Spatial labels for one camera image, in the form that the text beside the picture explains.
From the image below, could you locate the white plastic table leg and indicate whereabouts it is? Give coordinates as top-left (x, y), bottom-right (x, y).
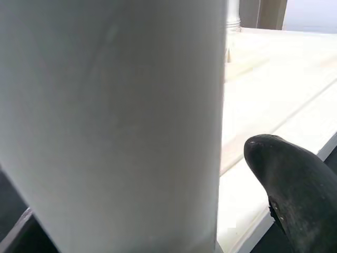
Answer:
top-left (225, 0), bottom-right (242, 33)
top-left (0, 0), bottom-right (229, 253)

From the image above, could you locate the black cloth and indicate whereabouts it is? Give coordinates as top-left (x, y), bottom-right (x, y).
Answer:
top-left (0, 134), bottom-right (337, 253)

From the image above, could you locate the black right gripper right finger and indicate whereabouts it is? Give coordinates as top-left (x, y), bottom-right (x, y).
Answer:
top-left (243, 133), bottom-right (337, 253)

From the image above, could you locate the cream plastic table top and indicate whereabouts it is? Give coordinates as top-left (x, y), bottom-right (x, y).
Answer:
top-left (215, 26), bottom-right (337, 253)

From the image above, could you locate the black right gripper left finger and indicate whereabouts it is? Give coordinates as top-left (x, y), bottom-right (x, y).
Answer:
top-left (0, 207), bottom-right (62, 253)

